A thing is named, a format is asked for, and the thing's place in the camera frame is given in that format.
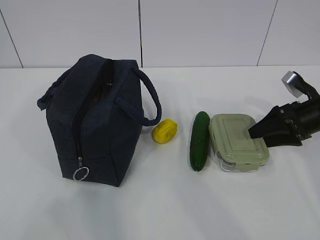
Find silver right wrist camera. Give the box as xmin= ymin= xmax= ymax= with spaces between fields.
xmin=281 ymin=71 xmax=305 ymax=98

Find green cucumber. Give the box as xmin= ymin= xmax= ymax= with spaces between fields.
xmin=189 ymin=111 xmax=210 ymax=172

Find yellow lemon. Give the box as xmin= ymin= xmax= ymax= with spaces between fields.
xmin=152 ymin=119 xmax=178 ymax=144

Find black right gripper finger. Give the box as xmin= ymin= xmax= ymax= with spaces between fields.
xmin=263 ymin=131 xmax=302 ymax=148
xmin=248 ymin=104 xmax=292 ymax=138

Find green lid glass food container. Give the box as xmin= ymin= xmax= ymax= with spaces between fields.
xmin=208 ymin=113 xmax=270 ymax=172

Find navy blue fabric lunch bag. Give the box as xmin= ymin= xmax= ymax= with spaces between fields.
xmin=37 ymin=54 xmax=162 ymax=187

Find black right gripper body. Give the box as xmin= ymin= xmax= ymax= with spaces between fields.
xmin=280 ymin=96 xmax=320 ymax=141

